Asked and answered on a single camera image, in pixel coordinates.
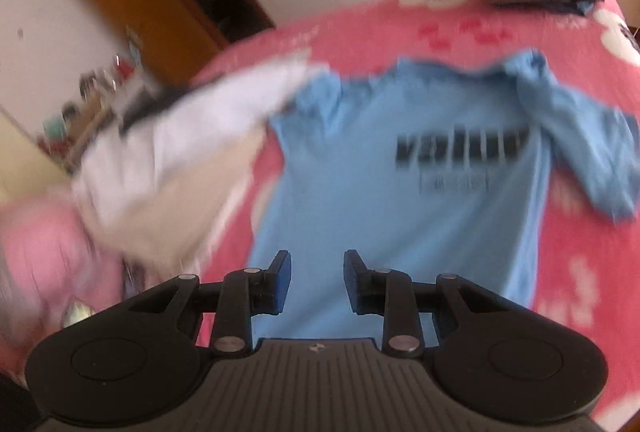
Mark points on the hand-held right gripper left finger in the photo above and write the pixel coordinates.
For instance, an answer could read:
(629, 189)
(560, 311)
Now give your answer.
(282, 277)

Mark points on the cluster of jars and bottles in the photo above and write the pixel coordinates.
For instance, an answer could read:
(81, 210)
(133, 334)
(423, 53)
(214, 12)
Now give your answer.
(95, 82)

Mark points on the brown patterned folded garment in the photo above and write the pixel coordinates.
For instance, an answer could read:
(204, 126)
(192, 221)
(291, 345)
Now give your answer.
(525, 1)

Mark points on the black garment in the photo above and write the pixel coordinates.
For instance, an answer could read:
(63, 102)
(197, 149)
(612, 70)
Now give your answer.
(150, 104)

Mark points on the pink floral blanket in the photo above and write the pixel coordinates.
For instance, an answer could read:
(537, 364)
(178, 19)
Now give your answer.
(350, 37)

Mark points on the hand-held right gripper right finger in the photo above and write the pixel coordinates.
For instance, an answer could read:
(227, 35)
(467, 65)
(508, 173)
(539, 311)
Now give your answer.
(352, 279)

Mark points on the white shirt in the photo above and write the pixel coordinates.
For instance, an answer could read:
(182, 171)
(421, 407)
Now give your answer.
(200, 122)

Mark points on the light blue printed t-shirt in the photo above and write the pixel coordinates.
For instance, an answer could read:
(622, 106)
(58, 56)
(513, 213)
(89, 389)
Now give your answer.
(400, 222)

